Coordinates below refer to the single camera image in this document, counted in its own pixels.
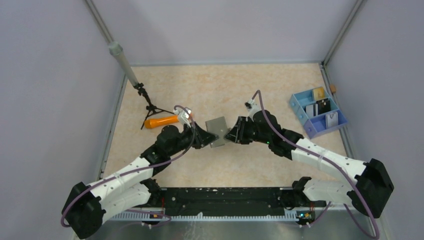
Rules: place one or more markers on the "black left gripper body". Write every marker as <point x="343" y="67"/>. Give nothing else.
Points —
<point x="185" y="139"/>

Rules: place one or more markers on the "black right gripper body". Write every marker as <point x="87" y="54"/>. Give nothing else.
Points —
<point x="252" y="134"/>

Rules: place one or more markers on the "grey leather card holder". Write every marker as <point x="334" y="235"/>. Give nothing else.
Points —
<point x="218" y="126"/>

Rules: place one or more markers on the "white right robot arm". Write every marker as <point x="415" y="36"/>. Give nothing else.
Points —
<point x="359" y="184"/>

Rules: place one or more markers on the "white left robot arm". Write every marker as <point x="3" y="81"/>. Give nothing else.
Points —
<point x="89" y="206"/>

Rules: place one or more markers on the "black card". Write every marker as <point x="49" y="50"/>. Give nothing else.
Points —
<point x="324" y="105"/>

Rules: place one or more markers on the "gold card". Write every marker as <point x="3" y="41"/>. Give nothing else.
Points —
<point x="318" y="93"/>

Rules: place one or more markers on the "white patterned card in box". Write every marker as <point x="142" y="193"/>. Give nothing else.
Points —
<point x="332" y="119"/>

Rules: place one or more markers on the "orange toy microphone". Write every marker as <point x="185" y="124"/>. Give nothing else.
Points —
<point x="158" y="122"/>

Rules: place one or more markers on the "blue compartment organizer box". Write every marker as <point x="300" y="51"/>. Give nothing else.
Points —
<point x="316" y="126"/>

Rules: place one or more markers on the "black tripod microphone stand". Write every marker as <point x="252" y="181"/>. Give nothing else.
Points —
<point x="117" y="51"/>

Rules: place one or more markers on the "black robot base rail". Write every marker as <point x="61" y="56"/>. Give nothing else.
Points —
<point x="228" y="201"/>

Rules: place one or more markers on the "small orange wall object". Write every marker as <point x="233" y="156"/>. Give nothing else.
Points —
<point x="332" y="88"/>

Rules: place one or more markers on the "white slotted cable duct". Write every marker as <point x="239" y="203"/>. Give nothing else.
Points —
<point x="289" y="216"/>

